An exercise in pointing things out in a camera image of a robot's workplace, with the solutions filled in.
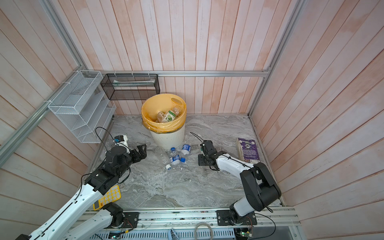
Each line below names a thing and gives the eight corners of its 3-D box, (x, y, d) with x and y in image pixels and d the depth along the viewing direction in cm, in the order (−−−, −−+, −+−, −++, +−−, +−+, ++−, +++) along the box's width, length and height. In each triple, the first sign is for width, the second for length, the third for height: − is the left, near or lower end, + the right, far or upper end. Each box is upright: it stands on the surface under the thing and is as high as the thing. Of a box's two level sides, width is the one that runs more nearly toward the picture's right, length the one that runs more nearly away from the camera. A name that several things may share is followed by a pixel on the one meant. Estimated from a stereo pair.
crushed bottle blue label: (173, 167, 92) (172, 165, 90) (165, 152, 99) (165, 150, 96) (182, 162, 94) (182, 160, 92) (174, 148, 101) (174, 146, 98)
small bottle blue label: (181, 153, 98) (181, 150, 95) (183, 146, 101) (183, 143, 99) (189, 154, 97) (189, 152, 94) (191, 147, 100) (191, 145, 98)
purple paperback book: (239, 160, 97) (241, 158, 94) (235, 140, 107) (236, 138, 104) (259, 160, 97) (260, 158, 94) (252, 140, 107) (253, 138, 104)
